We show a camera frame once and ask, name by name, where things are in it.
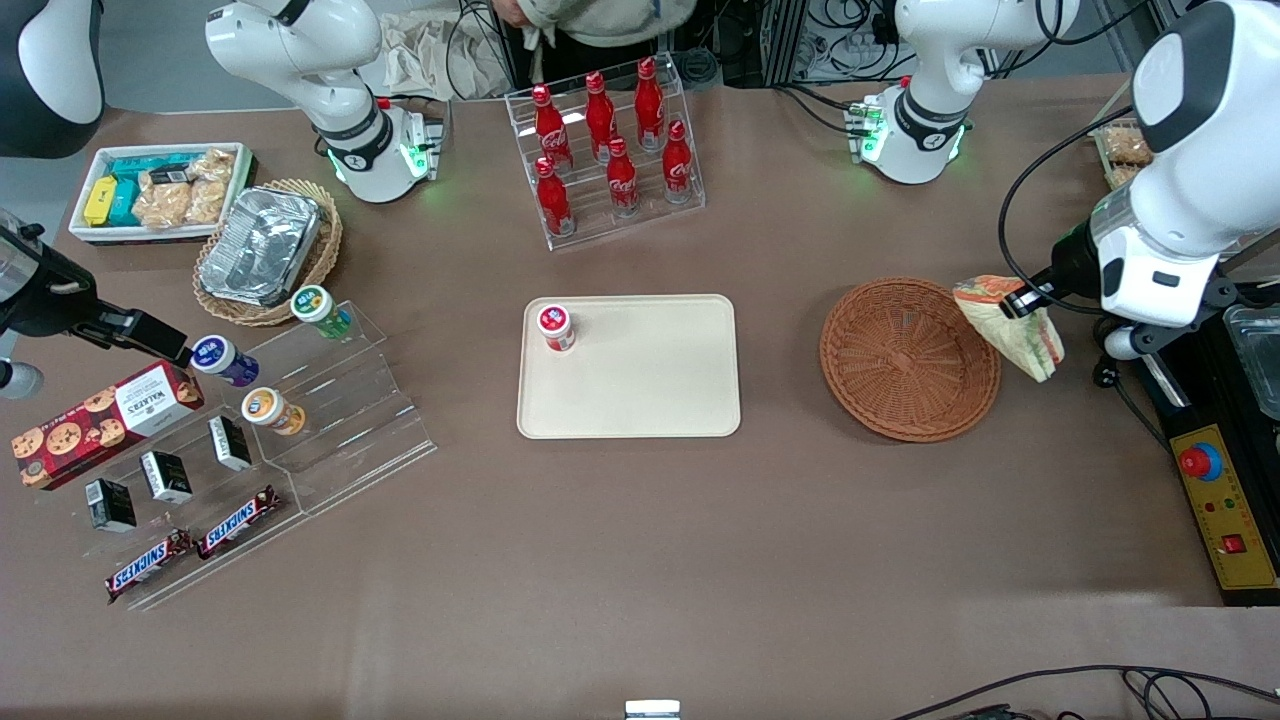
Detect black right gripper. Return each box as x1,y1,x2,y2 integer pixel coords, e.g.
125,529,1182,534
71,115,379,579
0,225,191,366

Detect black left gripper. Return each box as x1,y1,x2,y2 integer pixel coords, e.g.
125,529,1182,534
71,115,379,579
1003,222,1102,319

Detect triangle sandwich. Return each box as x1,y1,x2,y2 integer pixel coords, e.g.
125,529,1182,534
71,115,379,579
952,274,1066,384

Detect round brown wicker basket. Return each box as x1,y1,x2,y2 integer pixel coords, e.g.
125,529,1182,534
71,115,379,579
819,277,1002,443

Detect aluminium foil tray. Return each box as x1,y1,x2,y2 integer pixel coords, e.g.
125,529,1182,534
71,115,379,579
198,187,322,307

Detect light oval wicker basket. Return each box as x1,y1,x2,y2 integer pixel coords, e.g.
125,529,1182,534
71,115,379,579
193,179,344,328

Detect beige plastic tray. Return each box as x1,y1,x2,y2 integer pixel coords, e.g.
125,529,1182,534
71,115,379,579
516,294,742,440

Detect purple lid cup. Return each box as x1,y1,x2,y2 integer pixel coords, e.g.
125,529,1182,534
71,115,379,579
190,335,260,389

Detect red Walkers cookie box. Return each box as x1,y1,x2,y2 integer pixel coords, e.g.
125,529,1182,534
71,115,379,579
11,359,206,491

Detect white plastic bin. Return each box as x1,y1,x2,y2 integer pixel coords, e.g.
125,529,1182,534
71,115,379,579
68,143,257,246

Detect clear bag of crackers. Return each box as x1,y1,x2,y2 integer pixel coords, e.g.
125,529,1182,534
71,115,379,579
134,180,193,230
185,149,235,225

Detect small black carton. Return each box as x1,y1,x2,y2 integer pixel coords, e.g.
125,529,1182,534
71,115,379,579
208,415,254,473
85,478,139,533
139,451,194,506

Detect orange lid cup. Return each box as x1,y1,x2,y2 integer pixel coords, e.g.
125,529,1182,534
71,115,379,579
241,387,307,437

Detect long teal box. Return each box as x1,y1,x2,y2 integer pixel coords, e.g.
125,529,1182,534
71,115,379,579
108,153,196,187

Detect clear acrylic bread rack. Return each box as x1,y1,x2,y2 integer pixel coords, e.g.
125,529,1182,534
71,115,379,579
1088,112,1161,193

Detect green lid cup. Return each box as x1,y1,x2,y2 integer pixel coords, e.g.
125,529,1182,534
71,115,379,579
290,285,354,340

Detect Snickers bar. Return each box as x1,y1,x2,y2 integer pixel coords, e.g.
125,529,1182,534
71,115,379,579
105,529,194,604
196,486,282,560

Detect clear plastic container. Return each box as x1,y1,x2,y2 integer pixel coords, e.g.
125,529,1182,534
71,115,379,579
1222,303,1280,421

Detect clear acrylic step display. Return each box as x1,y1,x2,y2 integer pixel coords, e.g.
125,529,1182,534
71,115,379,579
75,300,439,612

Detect yellow emergency stop box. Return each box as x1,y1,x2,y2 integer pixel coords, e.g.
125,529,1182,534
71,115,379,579
1165,422,1280,608

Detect red cola bottle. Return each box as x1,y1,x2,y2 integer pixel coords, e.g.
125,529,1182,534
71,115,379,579
662,120,695,203
636,57,666,146
535,158,575,237
585,72,619,161
532,84,574,171
606,136,640,216

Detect clear acrylic bottle rack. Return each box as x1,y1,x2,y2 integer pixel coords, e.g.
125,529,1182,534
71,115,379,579
505,55,706,251

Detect beige cloth bag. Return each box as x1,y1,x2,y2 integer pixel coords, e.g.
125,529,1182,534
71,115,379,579
375,8,513,101

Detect red lid yoghurt cup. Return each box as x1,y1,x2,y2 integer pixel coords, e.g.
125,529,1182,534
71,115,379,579
537,303,577,353

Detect person standing behind table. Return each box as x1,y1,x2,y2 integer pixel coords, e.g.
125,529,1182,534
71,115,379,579
493,0,698,53

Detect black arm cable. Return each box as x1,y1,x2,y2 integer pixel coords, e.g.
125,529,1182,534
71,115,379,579
997,104,1143,321

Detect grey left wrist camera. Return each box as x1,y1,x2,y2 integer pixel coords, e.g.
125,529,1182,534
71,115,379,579
1103,322,1153,362

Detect black cable with plug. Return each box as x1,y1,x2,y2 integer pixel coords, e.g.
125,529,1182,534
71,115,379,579
1091,352,1173,453

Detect black aluminium frame rail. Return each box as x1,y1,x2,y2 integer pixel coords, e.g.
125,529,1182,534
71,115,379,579
1130,285,1280,426

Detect black cables by arm base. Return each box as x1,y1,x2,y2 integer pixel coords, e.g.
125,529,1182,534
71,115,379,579
770,80,866,136

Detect black cables at table edge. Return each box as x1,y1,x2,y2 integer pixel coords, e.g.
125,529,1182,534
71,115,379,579
888,663,1280,720

